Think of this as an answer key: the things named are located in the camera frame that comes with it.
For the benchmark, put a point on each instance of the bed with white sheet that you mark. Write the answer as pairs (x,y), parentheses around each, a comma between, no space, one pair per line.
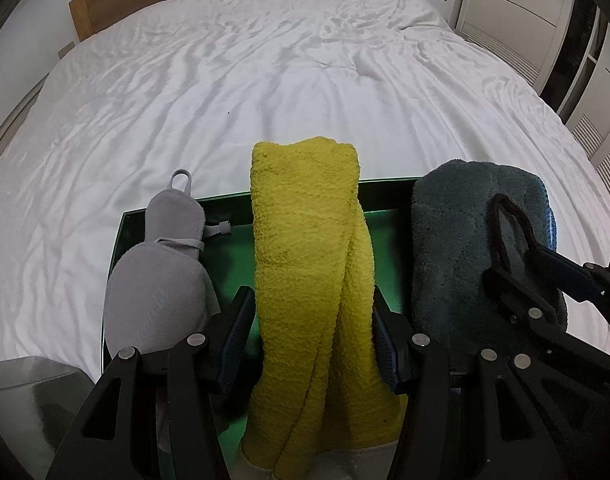
(235,85)

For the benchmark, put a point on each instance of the white louvered cabinet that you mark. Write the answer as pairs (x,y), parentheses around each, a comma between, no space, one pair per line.
(15,120)

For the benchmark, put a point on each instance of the white wardrobe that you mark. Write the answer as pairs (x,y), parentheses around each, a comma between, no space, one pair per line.
(515,5)

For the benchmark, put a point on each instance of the beige wall socket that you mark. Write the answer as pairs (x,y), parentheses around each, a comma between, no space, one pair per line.
(66,50)

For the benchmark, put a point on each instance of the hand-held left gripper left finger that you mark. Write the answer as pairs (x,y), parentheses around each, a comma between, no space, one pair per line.
(237,325)

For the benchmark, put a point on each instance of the green tray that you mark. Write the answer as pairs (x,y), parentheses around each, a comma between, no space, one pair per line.
(230,260)

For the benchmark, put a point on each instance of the yellow towel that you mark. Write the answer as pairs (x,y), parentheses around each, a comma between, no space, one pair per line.
(305,240)

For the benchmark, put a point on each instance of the dark hanging clothes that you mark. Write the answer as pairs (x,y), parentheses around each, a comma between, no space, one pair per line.
(570,40)

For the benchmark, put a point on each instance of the grey eye mask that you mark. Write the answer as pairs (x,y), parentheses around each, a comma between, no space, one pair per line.
(155,285)

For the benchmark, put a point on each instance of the teal blue towel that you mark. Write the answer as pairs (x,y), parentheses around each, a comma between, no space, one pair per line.
(450,240)

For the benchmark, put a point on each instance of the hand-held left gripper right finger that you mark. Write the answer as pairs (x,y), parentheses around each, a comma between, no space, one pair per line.
(385,350)

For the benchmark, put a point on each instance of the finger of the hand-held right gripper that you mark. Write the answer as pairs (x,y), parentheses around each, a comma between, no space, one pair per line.
(570,272)
(522,295)

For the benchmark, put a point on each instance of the dark glass pitcher brown lid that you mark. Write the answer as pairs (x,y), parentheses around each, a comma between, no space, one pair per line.
(35,400)

